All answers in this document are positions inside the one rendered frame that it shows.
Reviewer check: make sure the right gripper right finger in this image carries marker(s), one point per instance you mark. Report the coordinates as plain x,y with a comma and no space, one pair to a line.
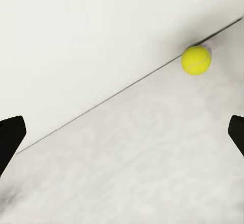
236,131

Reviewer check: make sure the tennis ball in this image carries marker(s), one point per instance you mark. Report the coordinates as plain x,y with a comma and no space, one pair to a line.
196,60

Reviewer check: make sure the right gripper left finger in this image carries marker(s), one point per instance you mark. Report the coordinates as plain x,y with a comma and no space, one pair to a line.
12,132

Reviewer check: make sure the desk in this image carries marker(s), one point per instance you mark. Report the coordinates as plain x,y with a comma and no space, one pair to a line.
158,152

